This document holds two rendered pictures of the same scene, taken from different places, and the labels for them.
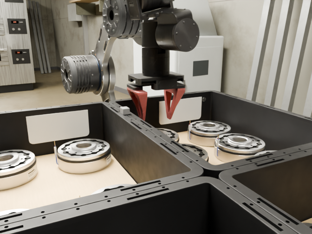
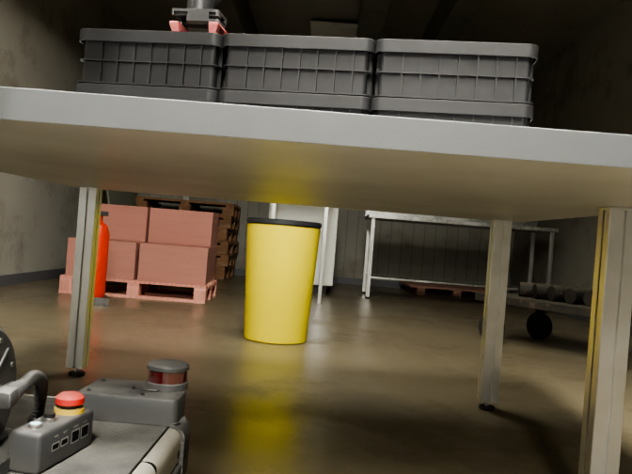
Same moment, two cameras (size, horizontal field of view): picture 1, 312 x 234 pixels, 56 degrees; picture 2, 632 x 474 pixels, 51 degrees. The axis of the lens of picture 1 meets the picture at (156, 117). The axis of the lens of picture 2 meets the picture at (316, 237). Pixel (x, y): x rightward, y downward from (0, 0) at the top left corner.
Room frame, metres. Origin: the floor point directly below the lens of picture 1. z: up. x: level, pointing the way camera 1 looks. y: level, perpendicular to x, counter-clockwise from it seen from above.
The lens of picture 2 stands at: (1.60, 1.02, 0.55)
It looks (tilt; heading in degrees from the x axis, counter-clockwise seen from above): 0 degrees down; 214
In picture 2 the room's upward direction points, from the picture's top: 5 degrees clockwise
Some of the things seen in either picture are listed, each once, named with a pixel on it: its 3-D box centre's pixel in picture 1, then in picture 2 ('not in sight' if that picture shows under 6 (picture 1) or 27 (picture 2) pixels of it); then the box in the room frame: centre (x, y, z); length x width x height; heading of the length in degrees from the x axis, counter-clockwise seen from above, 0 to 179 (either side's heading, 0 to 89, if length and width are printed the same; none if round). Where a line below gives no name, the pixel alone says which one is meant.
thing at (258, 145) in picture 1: (239, 142); not in sight; (0.58, -0.18, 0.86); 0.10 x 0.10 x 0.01
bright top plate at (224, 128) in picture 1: (209, 127); not in sight; (0.68, -0.13, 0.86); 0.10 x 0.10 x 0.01
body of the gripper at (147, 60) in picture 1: (155, 65); (200, 5); (0.61, 0.00, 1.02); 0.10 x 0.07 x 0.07; 115
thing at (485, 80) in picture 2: not in sight; (448, 99); (0.28, 0.43, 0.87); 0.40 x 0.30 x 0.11; 26
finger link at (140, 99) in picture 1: (148, 100); (206, 39); (0.60, 0.02, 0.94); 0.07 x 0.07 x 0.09; 25
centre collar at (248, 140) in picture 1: (239, 140); not in sight; (0.58, -0.18, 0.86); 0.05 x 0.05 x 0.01
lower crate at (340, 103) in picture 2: not in sight; (306, 140); (0.42, 0.16, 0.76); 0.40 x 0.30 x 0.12; 26
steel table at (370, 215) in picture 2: not in sight; (453, 258); (-4.73, -1.61, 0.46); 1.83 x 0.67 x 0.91; 124
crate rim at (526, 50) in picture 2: not in sight; (450, 74); (0.28, 0.43, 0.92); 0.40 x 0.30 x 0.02; 26
